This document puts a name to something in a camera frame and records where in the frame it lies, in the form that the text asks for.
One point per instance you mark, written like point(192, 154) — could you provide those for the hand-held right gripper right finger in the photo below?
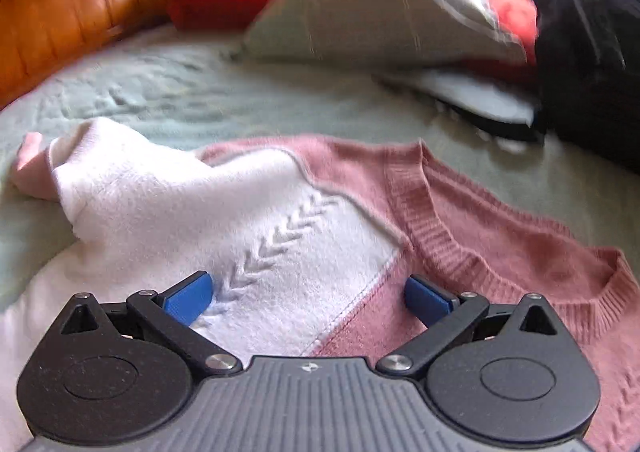
point(425, 299)

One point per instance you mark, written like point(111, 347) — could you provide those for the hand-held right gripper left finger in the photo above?
point(192, 297)

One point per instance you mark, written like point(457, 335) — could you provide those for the pink and white sweater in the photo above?
point(300, 222)

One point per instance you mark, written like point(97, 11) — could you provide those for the black backpack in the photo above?
point(585, 57)

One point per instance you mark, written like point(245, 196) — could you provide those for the grey-green pillow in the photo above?
point(380, 12)

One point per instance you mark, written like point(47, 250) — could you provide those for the red blanket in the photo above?
point(510, 17)

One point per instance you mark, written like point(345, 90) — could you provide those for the wooden headboard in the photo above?
point(75, 7)

